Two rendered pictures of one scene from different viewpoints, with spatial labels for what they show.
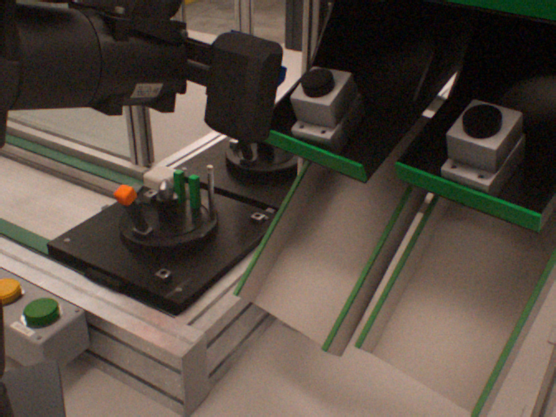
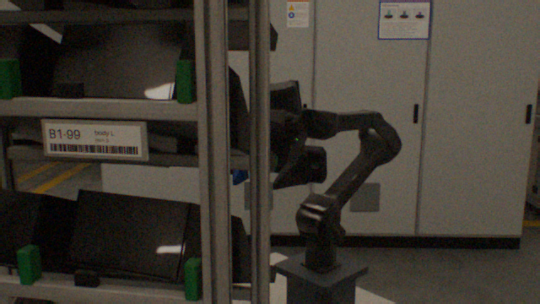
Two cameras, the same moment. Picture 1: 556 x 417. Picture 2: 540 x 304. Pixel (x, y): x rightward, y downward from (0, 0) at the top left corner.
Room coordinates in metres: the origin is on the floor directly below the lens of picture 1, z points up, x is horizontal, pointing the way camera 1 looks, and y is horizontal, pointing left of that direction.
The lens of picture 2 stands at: (1.17, -0.22, 1.51)
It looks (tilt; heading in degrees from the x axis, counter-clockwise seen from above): 12 degrees down; 159
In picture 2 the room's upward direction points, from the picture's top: straight up
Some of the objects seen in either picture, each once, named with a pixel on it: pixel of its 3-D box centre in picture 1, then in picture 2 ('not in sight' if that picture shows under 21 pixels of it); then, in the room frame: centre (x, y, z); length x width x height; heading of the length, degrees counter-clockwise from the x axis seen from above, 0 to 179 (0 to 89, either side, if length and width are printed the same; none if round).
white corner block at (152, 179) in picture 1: (163, 183); not in sight; (0.87, 0.18, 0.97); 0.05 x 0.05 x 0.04; 58
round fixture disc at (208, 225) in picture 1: (169, 222); not in sight; (0.73, 0.15, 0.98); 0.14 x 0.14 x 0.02
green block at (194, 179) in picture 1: (194, 192); not in sight; (0.76, 0.12, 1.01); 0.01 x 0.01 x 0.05; 58
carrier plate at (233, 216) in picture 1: (170, 234); not in sight; (0.73, 0.15, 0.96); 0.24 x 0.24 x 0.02; 58
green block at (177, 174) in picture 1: (179, 186); not in sight; (0.78, 0.14, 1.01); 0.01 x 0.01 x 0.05; 58
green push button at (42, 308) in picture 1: (42, 313); not in sight; (0.56, 0.28, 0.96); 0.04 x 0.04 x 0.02
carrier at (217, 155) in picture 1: (266, 139); not in sight; (0.95, 0.02, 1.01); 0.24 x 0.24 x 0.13; 58
